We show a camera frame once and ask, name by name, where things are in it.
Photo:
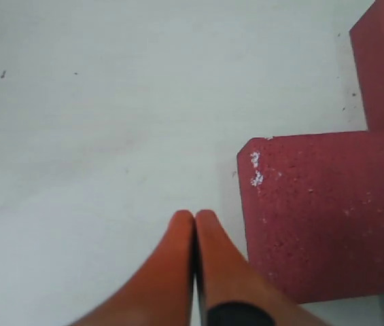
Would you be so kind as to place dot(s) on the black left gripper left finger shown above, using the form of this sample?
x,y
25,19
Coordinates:
x,y
160,291

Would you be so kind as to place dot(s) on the orange tipped left gripper right finger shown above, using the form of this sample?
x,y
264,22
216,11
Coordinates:
x,y
230,291

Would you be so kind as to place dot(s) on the red brick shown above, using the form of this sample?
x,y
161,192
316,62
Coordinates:
x,y
367,41
313,208

